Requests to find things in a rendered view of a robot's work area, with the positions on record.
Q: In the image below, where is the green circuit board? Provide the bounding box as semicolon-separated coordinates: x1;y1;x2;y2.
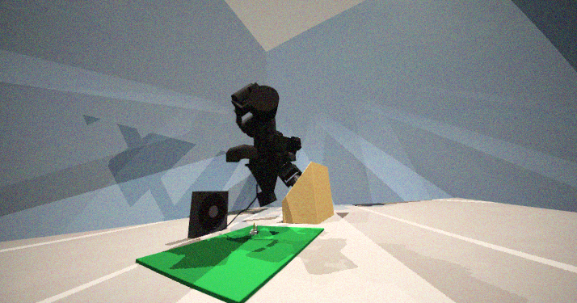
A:
135;223;325;303

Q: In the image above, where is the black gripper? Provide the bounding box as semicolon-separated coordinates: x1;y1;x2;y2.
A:
226;124;296;194

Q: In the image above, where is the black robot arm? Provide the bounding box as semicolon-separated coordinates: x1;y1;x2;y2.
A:
231;83;302;187

